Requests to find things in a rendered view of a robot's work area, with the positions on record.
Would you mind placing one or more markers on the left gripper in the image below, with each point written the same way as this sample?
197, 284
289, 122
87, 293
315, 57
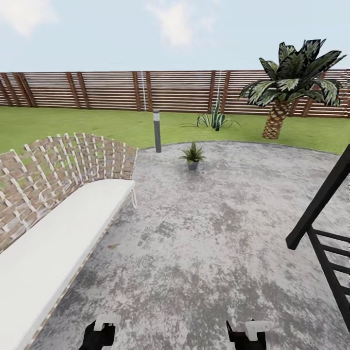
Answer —
104, 337

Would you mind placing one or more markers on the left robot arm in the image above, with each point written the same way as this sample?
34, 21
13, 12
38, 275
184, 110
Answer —
101, 332

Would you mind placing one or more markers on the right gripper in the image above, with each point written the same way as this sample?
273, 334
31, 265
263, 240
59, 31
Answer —
243, 343

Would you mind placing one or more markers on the bush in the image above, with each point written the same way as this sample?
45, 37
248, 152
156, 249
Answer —
293, 78
216, 120

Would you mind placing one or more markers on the charcoal grill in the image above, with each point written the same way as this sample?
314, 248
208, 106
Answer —
304, 225

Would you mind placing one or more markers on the garden chair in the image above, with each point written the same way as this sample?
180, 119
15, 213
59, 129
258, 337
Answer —
38, 266

